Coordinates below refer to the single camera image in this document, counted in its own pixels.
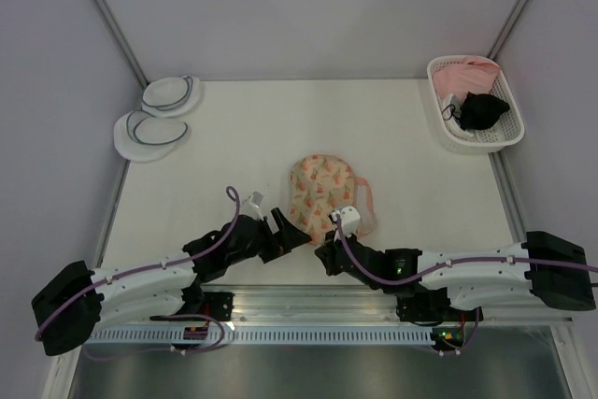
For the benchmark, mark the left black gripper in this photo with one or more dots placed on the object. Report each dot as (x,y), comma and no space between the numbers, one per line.
(290,235)

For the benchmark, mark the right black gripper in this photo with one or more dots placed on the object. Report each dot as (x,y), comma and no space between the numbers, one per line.
(326,252)

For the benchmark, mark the floral mesh laundry bag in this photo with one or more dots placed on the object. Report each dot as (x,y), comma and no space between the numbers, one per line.
(322,183)

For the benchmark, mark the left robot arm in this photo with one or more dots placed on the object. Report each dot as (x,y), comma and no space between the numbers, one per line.
(80,301)

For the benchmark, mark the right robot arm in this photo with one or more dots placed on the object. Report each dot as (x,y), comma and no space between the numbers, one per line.
(435,287)

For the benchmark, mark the lower white mesh laundry bag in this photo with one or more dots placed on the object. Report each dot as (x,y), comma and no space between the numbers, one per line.
(140,137)

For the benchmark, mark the white mesh laundry bag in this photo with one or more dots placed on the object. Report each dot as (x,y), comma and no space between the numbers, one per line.
(172,97)
(140,137)

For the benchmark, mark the upper white mesh laundry bag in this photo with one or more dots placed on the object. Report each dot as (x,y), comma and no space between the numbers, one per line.
(172,97)

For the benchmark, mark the white garment in basket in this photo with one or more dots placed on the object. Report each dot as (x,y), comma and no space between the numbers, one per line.
(451,115)

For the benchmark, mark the black garment in basket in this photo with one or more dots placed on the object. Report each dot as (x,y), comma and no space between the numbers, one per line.
(481,111)

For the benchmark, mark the white plastic basket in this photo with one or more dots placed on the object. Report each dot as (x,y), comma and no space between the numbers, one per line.
(508,131)

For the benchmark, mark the pink garment in basket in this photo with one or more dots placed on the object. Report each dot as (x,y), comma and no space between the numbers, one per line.
(472,74)

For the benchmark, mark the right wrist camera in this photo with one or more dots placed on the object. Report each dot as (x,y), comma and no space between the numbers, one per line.
(347,219)

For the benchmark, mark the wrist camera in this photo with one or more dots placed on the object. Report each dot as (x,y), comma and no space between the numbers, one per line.
(347,219)
(252,206)

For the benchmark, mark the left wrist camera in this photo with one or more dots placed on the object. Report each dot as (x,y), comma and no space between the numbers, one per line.
(252,206)

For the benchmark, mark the aluminium front rail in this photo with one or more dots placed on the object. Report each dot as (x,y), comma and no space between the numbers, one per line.
(289,305)

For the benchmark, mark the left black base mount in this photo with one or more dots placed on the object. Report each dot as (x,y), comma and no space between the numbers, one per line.
(217,305)

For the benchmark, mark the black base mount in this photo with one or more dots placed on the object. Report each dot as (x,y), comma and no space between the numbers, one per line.
(217,305)
(451,328)

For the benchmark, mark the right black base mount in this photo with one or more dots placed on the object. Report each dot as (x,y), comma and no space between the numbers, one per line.
(451,328)

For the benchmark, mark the white slotted cable duct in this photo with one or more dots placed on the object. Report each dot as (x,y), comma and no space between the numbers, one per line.
(283,335)

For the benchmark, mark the right aluminium corner post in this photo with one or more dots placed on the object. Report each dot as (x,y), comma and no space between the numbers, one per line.
(513,17)

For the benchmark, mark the aluminium corner post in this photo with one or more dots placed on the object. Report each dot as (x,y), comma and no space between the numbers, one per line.
(111,23)
(513,17)

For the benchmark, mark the left aluminium corner post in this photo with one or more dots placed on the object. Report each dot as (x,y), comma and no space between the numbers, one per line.
(111,23)

